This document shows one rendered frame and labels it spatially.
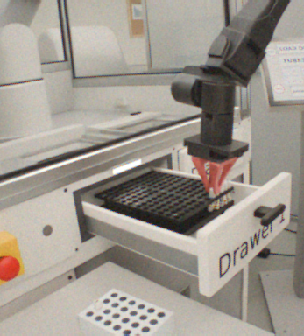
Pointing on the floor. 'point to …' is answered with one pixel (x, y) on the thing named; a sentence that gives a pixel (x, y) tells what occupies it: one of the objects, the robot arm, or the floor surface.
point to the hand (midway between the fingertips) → (213, 188)
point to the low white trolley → (202, 325)
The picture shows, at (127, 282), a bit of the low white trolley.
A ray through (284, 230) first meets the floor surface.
